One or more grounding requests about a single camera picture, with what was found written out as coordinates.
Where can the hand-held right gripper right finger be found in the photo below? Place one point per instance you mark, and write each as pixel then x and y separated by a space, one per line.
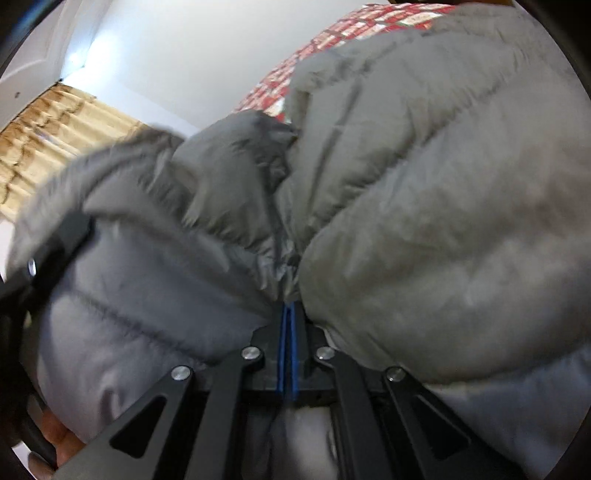
pixel 295 350

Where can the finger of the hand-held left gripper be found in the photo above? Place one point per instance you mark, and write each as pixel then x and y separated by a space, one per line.
pixel 55 258

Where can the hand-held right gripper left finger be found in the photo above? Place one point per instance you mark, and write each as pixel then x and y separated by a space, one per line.
pixel 282 350

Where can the grey puffer jacket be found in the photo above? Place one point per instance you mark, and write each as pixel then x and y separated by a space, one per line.
pixel 415 207

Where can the person's left hand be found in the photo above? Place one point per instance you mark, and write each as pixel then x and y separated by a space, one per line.
pixel 57 438

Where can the beige patterned curtain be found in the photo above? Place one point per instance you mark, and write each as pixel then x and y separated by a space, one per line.
pixel 55 129

